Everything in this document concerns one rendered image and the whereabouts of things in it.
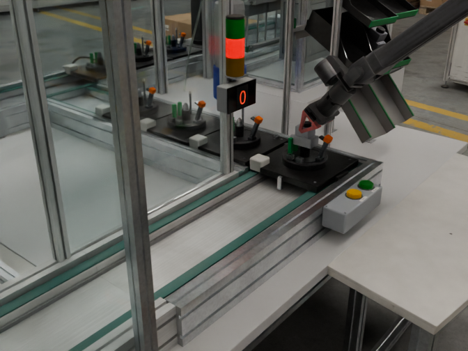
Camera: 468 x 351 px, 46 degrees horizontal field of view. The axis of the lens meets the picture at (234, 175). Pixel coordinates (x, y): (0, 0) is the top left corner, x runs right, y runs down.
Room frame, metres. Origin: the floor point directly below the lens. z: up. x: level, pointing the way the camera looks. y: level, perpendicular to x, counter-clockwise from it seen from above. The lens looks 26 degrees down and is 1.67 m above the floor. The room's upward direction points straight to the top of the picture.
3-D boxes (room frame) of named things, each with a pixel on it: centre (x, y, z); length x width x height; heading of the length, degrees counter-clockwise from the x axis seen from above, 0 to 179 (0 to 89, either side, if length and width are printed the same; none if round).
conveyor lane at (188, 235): (1.31, -0.01, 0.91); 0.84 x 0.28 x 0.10; 140
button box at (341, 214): (1.32, -0.33, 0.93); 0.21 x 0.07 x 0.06; 140
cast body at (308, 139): (1.53, -0.21, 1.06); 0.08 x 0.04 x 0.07; 51
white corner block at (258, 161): (1.51, -0.08, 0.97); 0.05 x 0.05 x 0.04; 50
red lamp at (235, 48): (1.46, 0.00, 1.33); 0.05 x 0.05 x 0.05
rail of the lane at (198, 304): (1.22, -0.16, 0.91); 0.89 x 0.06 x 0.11; 140
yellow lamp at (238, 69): (1.46, 0.00, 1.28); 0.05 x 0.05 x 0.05
